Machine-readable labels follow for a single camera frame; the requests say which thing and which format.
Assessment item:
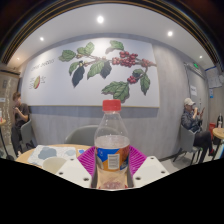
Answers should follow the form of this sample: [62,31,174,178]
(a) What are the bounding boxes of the white wall poster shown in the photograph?
[204,65,224,90]

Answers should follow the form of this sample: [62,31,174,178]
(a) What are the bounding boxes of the white printed paper sheet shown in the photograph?
[26,144,79,167]

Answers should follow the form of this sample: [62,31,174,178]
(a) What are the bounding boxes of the clear red-capped drink bottle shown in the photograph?
[93,99,131,191]

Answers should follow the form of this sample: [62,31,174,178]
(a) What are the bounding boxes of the round ceiling spotlights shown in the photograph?
[14,14,175,62]

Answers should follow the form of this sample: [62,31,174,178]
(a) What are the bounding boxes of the coffee plant wall mural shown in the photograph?
[21,36,161,109]

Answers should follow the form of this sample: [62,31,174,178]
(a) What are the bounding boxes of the person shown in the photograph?
[10,91,31,158]
[180,97,215,165]

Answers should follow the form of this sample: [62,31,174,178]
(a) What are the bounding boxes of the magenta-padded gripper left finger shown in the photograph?
[54,145,100,190]

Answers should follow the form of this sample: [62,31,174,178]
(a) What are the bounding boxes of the round wooden side table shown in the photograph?
[212,127,224,160]
[0,118,15,162]

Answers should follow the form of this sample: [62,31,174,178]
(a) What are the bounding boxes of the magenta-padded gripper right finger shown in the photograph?
[125,144,170,190]

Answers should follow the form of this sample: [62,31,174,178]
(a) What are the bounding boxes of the dark glass bottle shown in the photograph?
[216,112,224,130]

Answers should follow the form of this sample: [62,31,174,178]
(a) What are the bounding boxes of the grey padded chair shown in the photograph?
[64,124,101,148]
[20,118,38,150]
[179,124,202,166]

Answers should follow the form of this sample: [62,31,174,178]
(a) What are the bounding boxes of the small white wall notice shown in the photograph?
[189,84,199,97]

